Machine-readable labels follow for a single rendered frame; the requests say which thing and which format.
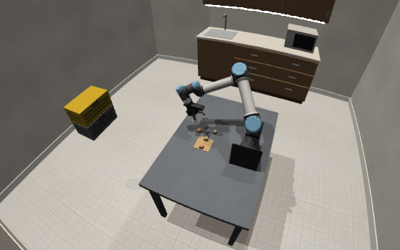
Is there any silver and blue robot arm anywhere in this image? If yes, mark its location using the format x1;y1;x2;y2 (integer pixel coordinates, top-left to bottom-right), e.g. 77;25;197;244
176;62;264;150

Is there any tan mat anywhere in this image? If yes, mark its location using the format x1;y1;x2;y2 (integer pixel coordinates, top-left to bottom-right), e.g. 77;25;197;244
194;136;214;152

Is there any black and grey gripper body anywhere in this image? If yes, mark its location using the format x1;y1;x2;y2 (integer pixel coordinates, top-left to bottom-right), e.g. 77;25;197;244
183;101;199;116

